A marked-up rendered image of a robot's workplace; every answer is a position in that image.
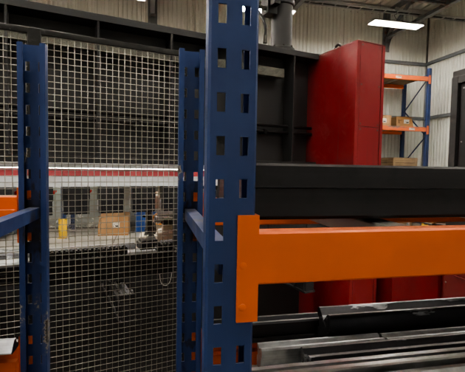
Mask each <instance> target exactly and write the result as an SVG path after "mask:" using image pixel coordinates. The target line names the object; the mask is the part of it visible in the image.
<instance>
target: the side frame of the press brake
mask: <svg viewBox="0 0 465 372"><path fill-rule="evenodd" d="M384 79H385V45H381V44H375V43H371V42H368V41H361V40H355V41H352V42H351V43H348V44H345V45H342V46H339V47H337V48H335V49H332V50H330V51H327V52H324V53H323V54H320V55H319V60H317V61H314V62H311V63H309V70H308V97H307V123H306V127H311V130H306V133H312V135H311V136H306V162H316V164H321V165H381V157H382V119H383V99H384ZM314 290H315V292H312V293H308V294H304V293H302V292H300V291H299V309H298V314H299V313H310V312H318V307H319V306H340V305H351V304H363V303H375V302H376V279H361V280H333V281H317V282H314Z"/></svg>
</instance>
